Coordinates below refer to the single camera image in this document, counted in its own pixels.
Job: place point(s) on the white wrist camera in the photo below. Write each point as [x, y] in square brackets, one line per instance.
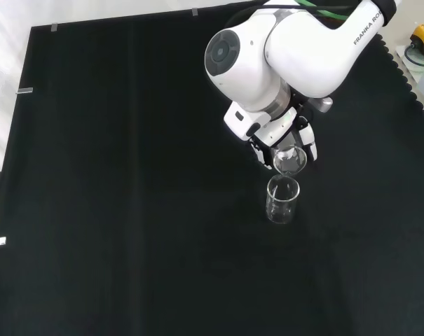
[238, 119]

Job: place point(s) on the large clear glass beaker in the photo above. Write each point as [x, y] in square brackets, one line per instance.
[281, 213]

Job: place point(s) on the yellow stop button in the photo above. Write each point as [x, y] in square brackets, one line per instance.
[423, 33]

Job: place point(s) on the pale board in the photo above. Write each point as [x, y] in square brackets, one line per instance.
[402, 68]

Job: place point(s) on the small clear glass beaker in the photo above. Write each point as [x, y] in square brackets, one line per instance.
[280, 168]

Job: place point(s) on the black bench cloth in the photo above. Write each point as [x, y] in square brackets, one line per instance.
[127, 175]

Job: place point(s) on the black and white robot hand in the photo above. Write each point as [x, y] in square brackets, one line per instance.
[278, 127]

